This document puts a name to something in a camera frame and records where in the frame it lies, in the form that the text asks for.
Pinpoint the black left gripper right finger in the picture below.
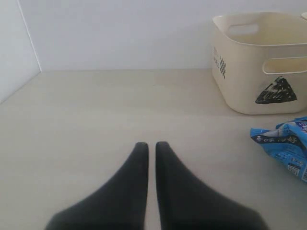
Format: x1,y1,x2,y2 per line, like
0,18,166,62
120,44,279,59
155,141,269,230

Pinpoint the blue instant noodle bag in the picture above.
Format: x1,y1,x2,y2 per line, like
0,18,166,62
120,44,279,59
250,116,307,182

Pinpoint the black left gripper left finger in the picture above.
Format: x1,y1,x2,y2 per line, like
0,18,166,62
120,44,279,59
46,142,149,230

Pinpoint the cream bin triangle mark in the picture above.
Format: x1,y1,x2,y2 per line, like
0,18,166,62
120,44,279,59
212,12,307,115

